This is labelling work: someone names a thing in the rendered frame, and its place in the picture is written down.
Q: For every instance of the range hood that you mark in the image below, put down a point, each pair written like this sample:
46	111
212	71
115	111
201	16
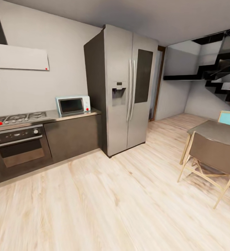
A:
21	57

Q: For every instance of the breakfast table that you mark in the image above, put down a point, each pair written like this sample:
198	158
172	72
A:
216	131

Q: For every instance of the fixed window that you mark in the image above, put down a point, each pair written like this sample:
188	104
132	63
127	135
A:
156	81

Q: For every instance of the fridge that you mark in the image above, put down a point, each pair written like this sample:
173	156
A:
120	66

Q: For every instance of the oven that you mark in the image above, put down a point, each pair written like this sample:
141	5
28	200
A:
23	147

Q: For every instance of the microwave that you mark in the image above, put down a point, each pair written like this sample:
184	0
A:
72	104

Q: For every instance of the stairs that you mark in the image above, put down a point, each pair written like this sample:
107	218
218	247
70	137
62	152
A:
206	58

